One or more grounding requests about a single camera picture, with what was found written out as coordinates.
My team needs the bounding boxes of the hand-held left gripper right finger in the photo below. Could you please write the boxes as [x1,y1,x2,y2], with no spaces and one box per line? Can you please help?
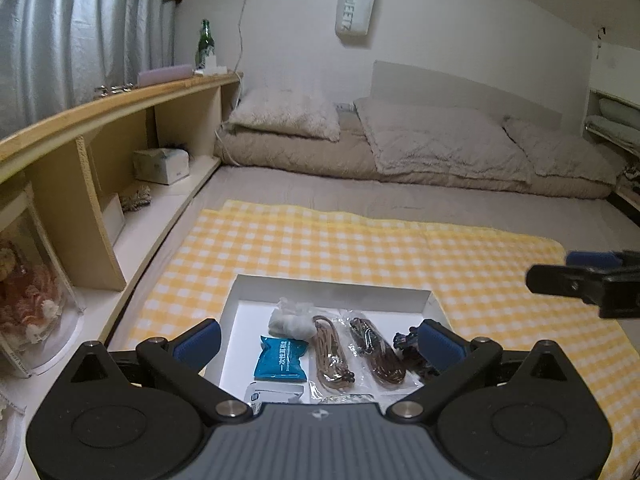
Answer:
[387,318,583,421]

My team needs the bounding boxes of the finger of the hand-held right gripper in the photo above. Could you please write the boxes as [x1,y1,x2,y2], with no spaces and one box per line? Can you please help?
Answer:
[526,262,640,319]
[566,249,640,273]

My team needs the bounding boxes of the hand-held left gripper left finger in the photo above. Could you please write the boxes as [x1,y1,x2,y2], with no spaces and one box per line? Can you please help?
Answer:
[57,318,255,421]

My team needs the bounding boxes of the dark scrunchie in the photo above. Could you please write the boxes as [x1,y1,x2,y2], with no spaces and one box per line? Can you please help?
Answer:
[392,329,427,377]

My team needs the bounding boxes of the white cardboard box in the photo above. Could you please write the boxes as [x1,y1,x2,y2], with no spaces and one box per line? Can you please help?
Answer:
[202,273,456,407]

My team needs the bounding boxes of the small clear plastic packet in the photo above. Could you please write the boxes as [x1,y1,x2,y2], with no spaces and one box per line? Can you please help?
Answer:
[312,394,378,407]

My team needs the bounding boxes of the blue sealed packet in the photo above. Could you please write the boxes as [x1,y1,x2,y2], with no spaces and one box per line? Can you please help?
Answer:
[252,336,308,381]

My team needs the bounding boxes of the white and blue packet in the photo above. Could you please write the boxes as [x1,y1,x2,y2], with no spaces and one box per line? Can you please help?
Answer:
[244,381,306,406]

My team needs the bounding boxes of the white gauze wad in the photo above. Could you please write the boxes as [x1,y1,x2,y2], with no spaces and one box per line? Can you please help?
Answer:
[267,297,316,341]

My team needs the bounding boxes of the yellow checkered blanket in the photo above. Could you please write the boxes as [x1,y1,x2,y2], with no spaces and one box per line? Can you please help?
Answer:
[20,199,640,480]

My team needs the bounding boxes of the small quilted beige pillow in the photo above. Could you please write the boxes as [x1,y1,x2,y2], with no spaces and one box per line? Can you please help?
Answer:
[502,116,618,186]

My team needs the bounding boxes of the folded pale green bedding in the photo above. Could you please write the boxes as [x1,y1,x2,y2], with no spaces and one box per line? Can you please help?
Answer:
[585,115,640,149]
[597,97,640,122]

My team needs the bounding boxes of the small white box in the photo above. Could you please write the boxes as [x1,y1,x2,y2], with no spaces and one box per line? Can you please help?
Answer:
[101,192,126,241]

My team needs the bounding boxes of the doll in clear case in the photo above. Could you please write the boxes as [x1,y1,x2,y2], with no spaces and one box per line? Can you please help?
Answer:
[0,195,86,378]

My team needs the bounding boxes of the white tissue box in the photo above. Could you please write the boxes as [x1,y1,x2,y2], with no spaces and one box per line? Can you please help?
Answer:
[132,148,192,186]

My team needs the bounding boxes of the folded beige duvet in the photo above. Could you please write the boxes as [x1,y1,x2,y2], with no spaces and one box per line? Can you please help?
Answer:
[215,112,617,200]

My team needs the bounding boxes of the fluffy beige pillow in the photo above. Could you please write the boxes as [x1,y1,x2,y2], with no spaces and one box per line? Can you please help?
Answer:
[227,87,342,142]

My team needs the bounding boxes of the wooden shelf unit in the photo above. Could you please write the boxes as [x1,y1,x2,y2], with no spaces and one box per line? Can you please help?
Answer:
[0,71,244,480]

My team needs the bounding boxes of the pale pink box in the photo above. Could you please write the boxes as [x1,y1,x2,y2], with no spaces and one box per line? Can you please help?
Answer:
[137,64,195,87]

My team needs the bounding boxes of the white charger block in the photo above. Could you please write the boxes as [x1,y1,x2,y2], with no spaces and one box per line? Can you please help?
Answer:
[192,55,228,77]

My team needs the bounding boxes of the green glass bottle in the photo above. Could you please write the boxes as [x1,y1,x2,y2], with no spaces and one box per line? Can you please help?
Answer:
[198,19,216,68]

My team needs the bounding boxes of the grey curtain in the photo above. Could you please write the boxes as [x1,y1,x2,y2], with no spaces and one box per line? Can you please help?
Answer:
[0,0,178,136]

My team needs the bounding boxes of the dark brown cord packet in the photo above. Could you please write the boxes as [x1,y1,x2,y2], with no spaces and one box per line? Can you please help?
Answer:
[345,312,416,393]

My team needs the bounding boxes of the light brown cord packet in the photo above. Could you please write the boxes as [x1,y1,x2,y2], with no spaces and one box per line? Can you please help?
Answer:
[307,312,358,398]

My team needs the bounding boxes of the white wall shelf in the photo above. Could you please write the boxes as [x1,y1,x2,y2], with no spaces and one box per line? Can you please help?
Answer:
[582,87,640,152]

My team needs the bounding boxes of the coiled rope bundle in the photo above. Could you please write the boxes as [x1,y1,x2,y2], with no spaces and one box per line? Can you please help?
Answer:
[120,182,153,212]

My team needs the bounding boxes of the white hanging wall bag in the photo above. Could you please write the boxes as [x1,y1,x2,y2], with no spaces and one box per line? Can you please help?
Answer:
[335,0,378,48]

